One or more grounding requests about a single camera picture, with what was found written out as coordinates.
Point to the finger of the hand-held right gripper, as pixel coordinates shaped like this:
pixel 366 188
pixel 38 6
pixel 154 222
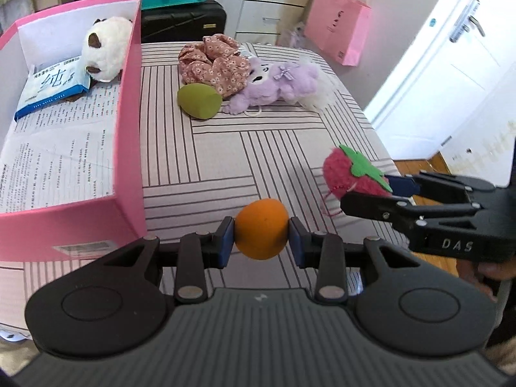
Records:
pixel 371 205
pixel 403 185

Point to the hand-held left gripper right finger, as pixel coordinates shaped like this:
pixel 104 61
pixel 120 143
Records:
pixel 296 242

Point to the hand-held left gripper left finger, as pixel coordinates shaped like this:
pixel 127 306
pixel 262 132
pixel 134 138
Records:
pixel 225 242

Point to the orange ball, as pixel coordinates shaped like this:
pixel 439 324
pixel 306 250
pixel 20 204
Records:
pixel 262 227

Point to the red strawberry plush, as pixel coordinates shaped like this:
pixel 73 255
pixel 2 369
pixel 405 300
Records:
pixel 346 173

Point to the green egg-shaped sponge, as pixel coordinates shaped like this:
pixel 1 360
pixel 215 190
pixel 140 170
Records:
pixel 199 100

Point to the pink cardboard box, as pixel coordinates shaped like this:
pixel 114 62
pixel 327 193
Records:
pixel 129 129

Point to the purple plush toy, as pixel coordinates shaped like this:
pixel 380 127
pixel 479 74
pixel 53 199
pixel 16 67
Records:
pixel 266 84

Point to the pink floral cloth scrunchie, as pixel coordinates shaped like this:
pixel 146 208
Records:
pixel 213 66

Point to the white panda plush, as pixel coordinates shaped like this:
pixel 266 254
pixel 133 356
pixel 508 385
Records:
pixel 111 44

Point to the wet wipes packet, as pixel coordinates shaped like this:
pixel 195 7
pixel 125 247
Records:
pixel 52 84

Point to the person's right hand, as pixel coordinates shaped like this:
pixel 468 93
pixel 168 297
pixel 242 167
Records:
pixel 475 276

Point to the striped tablecloth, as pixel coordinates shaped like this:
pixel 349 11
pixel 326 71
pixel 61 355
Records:
pixel 242 149

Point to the white door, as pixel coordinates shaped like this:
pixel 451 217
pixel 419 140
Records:
pixel 435 88

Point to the pink paper gift bag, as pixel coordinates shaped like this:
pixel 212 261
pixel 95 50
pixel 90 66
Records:
pixel 338 28

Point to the clear plastic bag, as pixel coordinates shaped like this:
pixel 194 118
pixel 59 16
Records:
pixel 293 34

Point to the black suitcase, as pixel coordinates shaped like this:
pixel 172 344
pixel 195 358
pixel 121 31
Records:
pixel 181 22

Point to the white wardrobe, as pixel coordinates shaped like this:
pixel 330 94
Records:
pixel 262 4

